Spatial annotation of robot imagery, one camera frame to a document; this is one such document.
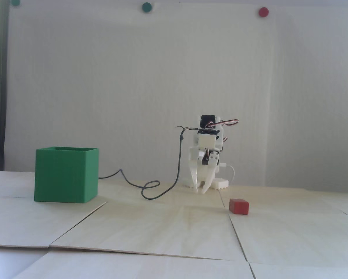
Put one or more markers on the red round magnet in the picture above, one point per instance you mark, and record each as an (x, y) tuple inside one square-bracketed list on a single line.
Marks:
[(263, 11)]

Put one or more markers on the green round magnet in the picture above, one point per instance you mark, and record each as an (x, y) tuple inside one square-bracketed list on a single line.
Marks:
[(147, 7), (15, 2)]

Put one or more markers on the red block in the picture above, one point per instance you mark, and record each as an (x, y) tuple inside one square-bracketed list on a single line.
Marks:
[(238, 206)]

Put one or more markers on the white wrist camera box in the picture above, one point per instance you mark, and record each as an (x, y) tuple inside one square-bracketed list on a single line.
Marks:
[(206, 141)]

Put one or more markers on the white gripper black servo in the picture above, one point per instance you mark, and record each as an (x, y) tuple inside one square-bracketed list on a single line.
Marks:
[(198, 156)]

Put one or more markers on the dark window frame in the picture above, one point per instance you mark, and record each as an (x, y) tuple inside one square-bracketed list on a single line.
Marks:
[(1, 87)]

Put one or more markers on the green box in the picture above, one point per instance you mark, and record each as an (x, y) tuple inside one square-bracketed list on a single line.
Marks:
[(62, 175)]

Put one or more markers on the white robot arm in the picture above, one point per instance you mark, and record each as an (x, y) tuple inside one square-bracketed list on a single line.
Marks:
[(220, 183)]

